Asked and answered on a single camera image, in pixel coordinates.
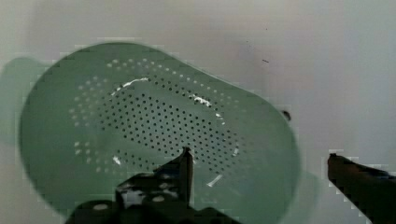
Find green plastic strainer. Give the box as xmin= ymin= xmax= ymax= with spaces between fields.
xmin=1 ymin=42 xmax=318 ymax=224

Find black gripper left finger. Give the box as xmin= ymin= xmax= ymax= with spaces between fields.
xmin=64 ymin=147 xmax=241 ymax=224

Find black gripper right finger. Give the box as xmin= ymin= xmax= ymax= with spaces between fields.
xmin=327 ymin=153 xmax=396 ymax=224

